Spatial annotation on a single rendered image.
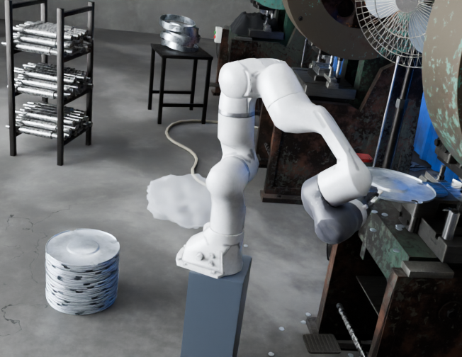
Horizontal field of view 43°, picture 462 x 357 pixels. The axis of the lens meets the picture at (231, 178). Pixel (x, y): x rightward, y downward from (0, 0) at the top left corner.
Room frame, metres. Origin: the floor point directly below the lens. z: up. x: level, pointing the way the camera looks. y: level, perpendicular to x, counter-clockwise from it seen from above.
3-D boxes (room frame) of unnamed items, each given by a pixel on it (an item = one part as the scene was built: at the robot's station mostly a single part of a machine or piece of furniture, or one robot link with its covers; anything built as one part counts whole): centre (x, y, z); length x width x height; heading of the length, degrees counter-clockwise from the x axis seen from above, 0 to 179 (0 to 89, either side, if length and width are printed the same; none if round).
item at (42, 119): (3.57, 1.20, 0.47); 0.46 x 0.43 x 0.95; 80
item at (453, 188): (1.79, -0.76, 0.76); 0.15 x 0.09 x 0.05; 10
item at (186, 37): (4.63, 0.52, 0.40); 0.45 x 0.40 x 0.79; 22
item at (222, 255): (1.70, 0.03, 0.52); 0.22 x 0.19 x 0.14; 81
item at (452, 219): (1.59, -0.67, 0.75); 0.03 x 0.03 x 0.10; 10
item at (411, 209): (1.76, -0.59, 0.72); 0.25 x 0.14 x 0.14; 100
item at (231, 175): (1.66, 0.01, 0.71); 0.18 x 0.11 x 0.25; 161
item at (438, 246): (1.79, -0.76, 0.68); 0.45 x 0.30 x 0.06; 10
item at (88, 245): (2.05, 0.56, 0.23); 0.29 x 0.29 x 0.01
